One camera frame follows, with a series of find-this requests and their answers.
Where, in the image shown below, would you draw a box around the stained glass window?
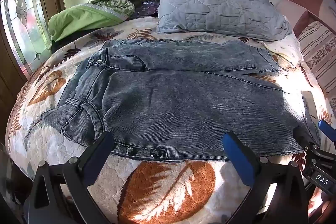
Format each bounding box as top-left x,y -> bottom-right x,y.
0,0 -> 53,75

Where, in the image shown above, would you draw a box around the leaf print blanket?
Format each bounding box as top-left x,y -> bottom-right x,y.
5,17 -> 336,224

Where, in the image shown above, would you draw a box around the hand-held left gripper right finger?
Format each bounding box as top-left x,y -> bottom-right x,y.
223,132 -> 313,224

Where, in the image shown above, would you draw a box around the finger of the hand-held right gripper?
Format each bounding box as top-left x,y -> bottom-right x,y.
293,125 -> 321,154
318,120 -> 336,141

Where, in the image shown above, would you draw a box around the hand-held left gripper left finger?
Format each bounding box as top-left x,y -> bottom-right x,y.
25,132 -> 116,224

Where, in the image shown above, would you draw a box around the grey denim pants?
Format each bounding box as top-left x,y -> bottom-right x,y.
41,39 -> 322,161

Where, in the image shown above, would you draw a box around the white sprig print pillow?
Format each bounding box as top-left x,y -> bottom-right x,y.
262,35 -> 302,67

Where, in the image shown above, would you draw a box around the grey quilted pillow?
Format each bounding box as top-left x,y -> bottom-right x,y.
157,0 -> 293,42

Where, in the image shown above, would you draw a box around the plain green cloth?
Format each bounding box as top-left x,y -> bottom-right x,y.
47,3 -> 124,50

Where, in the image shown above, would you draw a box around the dark purple cloth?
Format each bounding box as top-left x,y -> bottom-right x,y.
134,0 -> 160,18

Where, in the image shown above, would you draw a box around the striped pillow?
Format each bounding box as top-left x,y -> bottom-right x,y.
297,21 -> 336,94

